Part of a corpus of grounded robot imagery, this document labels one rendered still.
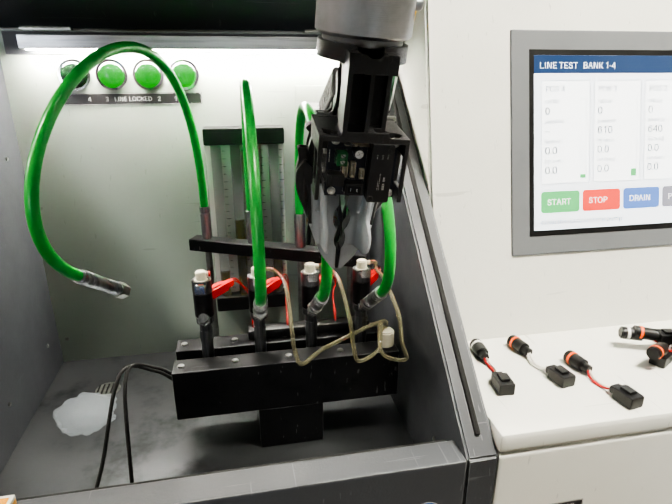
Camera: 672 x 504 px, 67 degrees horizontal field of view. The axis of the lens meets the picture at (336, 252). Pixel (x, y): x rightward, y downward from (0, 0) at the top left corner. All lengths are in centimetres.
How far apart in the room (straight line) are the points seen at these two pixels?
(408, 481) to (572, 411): 23
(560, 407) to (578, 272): 27
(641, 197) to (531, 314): 27
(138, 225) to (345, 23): 73
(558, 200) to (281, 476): 59
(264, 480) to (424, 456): 19
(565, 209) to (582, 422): 35
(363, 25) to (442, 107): 44
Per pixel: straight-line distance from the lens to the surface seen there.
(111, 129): 102
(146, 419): 97
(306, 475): 64
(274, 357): 79
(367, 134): 39
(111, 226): 106
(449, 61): 84
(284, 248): 88
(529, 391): 76
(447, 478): 68
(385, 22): 39
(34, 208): 61
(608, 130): 95
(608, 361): 88
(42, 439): 99
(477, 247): 84
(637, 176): 99
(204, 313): 78
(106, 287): 71
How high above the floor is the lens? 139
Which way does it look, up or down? 20 degrees down
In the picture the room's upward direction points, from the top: straight up
